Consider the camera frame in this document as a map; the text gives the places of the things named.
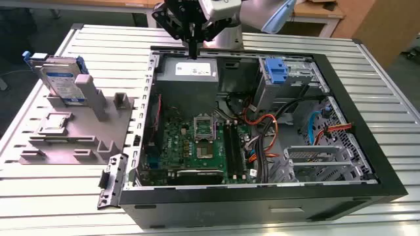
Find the silver CPU chip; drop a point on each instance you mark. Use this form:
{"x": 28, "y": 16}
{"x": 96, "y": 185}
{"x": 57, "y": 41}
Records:
{"x": 55, "y": 122}

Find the green motherboard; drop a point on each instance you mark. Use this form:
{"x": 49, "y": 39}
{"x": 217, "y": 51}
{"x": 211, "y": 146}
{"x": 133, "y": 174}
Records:
{"x": 179, "y": 157}

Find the CPU socket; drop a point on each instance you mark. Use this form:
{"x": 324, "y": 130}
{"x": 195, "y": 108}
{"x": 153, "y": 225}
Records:
{"x": 207, "y": 152}

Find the black PC case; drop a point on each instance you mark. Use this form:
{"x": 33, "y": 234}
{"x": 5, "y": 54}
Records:
{"x": 229, "y": 211}

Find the metal disk bay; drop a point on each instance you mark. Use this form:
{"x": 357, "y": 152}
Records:
{"x": 311, "y": 148}

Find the black office chair base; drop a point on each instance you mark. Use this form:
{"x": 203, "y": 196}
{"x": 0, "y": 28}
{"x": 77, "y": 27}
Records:
{"x": 413, "y": 52}

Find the RAM slot with white clips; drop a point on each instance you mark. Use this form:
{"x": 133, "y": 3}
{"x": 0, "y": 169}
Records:
{"x": 239, "y": 148}
{"x": 231, "y": 148}

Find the metal optical drive cage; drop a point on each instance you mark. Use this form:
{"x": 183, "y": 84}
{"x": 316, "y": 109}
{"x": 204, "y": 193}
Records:
{"x": 279, "y": 96}

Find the grey power supply unit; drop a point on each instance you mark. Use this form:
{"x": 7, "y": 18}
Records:
{"x": 187, "y": 96}

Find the black graphics card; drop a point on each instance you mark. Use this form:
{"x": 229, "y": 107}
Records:
{"x": 200, "y": 177}

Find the grey parts rack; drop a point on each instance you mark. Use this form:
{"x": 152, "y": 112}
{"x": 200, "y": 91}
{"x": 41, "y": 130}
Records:
{"x": 88, "y": 132}

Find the hinged metal rear bracket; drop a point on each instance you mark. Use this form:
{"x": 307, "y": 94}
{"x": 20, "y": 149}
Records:
{"x": 113, "y": 182}

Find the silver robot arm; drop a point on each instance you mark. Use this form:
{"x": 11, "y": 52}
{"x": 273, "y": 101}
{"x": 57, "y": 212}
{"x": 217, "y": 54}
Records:
{"x": 225, "y": 37}

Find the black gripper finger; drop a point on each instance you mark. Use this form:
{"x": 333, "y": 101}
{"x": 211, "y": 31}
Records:
{"x": 216, "y": 29}
{"x": 167, "y": 19}

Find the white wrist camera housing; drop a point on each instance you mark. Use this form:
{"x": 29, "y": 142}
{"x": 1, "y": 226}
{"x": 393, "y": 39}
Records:
{"x": 223, "y": 9}

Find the green RAM stick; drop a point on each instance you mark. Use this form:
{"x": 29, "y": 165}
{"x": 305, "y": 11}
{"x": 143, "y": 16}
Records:
{"x": 60, "y": 140}

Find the blue plastic drive latch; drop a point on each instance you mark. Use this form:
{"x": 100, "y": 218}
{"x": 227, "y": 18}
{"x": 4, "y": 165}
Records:
{"x": 276, "y": 71}

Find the wooden cabinet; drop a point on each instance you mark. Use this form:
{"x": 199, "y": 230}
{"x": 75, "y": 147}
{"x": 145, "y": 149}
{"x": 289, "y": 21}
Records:
{"x": 387, "y": 29}

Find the hard disk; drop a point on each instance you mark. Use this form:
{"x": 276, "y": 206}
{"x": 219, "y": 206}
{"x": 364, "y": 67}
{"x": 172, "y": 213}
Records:
{"x": 60, "y": 81}

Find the wooden desk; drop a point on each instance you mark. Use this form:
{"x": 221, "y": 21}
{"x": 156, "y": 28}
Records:
{"x": 315, "y": 11}

